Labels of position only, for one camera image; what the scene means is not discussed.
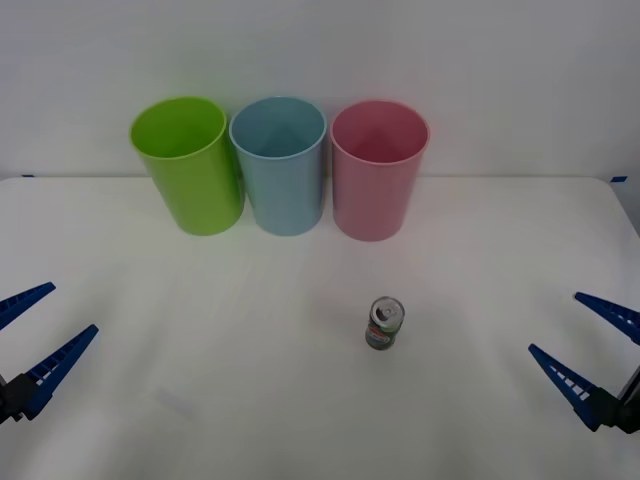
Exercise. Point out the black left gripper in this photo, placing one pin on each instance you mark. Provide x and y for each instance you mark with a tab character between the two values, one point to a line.
2	400

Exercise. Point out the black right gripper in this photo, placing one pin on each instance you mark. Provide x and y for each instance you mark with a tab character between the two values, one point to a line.
631	405

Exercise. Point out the green drink can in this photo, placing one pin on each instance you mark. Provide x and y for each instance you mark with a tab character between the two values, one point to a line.
384	330

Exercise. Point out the green plastic bin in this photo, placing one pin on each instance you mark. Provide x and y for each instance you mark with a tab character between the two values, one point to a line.
200	195

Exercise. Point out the pink plastic bin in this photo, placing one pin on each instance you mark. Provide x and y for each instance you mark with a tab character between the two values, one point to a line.
372	200

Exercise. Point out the pale blue plastic bin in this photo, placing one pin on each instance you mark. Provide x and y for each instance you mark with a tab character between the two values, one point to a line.
285	195

